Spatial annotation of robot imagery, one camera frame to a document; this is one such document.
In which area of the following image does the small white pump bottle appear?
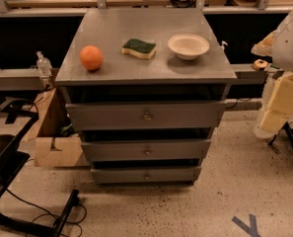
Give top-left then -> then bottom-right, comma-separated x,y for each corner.
220,40 -> 228,51

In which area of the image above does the grey bottom drawer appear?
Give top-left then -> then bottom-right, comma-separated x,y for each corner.
91,166 -> 201,184

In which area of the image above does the grey drawer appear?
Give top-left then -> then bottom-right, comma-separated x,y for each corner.
66,101 -> 225,130
82,139 -> 211,161
91,166 -> 201,184

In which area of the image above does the grey top drawer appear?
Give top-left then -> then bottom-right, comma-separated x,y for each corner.
66,101 -> 225,130

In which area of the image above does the grey drawer cabinet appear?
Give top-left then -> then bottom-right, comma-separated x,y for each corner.
54,7 -> 238,186

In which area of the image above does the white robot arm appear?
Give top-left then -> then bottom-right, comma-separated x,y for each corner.
252,10 -> 293,138

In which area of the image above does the green yellow sponge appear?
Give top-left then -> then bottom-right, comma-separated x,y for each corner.
121,39 -> 156,59

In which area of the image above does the clear sanitizer bottle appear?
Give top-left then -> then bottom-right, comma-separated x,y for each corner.
37,51 -> 52,76

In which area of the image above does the orange fruit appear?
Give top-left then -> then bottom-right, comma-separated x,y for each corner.
79,45 -> 104,71

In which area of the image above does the black chair frame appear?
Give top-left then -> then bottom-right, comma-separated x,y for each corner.
0,98 -> 79,237

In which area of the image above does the cardboard box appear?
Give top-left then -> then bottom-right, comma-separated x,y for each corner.
23,89 -> 89,168

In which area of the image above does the white bowl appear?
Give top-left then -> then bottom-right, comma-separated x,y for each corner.
168,34 -> 209,60

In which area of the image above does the black floor cable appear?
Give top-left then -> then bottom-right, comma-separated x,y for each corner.
6,188 -> 88,237

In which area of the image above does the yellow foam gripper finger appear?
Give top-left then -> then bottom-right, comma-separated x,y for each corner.
258,110 -> 290,133
267,72 -> 293,115

